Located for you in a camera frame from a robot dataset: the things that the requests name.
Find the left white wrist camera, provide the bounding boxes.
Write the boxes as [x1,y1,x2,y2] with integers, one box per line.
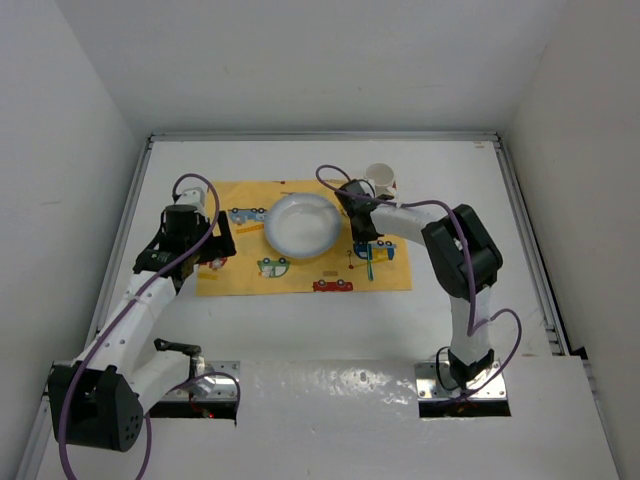
[175,187,206,215]

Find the white mug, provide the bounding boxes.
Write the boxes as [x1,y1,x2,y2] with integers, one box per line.
[365,163,397,198]

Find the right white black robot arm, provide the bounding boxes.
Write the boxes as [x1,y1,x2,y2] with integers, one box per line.
[335,180,503,388]

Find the metal base plate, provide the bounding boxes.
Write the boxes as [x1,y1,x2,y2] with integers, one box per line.
[414,361,508,402]
[187,361,240,402]

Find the white round plate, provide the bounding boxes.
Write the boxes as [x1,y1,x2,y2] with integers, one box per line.
[264,193,342,259]

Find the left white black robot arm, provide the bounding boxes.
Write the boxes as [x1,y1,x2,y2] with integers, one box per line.
[47,204,236,452]

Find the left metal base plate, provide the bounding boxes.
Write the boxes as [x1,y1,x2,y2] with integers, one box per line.
[187,361,240,402]

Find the green iridescent fork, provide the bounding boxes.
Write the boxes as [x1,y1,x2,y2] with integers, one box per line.
[367,243,374,282]

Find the yellow car print placemat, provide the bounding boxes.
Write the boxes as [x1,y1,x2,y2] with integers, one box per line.
[196,180,412,297]

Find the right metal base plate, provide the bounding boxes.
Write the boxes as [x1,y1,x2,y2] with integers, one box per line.
[414,361,508,402]

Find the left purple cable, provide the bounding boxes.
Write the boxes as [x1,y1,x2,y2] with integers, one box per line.
[57,173,241,480]

